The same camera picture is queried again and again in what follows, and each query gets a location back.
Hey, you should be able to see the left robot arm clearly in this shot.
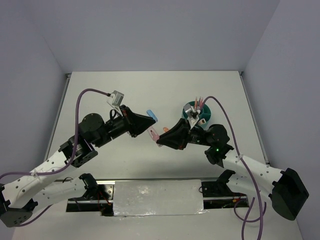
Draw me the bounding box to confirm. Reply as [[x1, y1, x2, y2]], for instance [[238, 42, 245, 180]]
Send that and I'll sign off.
[[0, 105, 156, 228]]

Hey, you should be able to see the black mounting rail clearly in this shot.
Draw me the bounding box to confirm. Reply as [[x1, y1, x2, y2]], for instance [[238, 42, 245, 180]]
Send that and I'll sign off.
[[66, 179, 249, 217]]

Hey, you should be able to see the blue translucent case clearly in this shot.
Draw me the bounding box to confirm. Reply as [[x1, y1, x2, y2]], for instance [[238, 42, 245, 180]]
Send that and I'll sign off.
[[146, 109, 158, 122]]

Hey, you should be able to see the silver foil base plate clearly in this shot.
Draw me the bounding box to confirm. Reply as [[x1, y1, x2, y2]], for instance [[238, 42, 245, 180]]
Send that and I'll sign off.
[[113, 179, 206, 217]]

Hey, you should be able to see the pink translucent case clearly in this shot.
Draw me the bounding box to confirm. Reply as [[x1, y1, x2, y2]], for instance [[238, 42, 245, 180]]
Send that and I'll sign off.
[[148, 127, 159, 142]]

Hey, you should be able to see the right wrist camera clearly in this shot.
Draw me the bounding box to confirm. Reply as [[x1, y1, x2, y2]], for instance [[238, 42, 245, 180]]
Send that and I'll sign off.
[[183, 103, 200, 129]]

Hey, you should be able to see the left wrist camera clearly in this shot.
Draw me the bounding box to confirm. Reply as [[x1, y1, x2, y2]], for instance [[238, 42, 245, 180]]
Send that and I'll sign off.
[[106, 90, 125, 113]]

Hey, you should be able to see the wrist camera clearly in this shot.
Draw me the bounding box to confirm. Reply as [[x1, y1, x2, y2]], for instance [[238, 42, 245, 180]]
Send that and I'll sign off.
[[183, 103, 200, 129], [106, 90, 125, 113]]

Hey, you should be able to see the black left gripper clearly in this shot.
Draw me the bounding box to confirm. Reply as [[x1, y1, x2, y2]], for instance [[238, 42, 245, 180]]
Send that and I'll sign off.
[[93, 103, 155, 147]]

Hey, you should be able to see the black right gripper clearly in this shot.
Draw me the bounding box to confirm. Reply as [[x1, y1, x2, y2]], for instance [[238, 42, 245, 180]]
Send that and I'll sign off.
[[156, 118, 213, 150]]

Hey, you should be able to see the teal round desk organizer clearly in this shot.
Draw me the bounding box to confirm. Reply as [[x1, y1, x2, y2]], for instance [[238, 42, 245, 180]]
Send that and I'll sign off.
[[181, 101, 211, 129]]

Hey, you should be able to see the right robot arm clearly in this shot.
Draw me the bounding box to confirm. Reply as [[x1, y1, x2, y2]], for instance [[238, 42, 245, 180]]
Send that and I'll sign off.
[[156, 118, 309, 221]]

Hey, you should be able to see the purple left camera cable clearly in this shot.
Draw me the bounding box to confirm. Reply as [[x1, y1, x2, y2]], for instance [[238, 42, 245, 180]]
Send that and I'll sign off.
[[0, 88, 111, 227]]

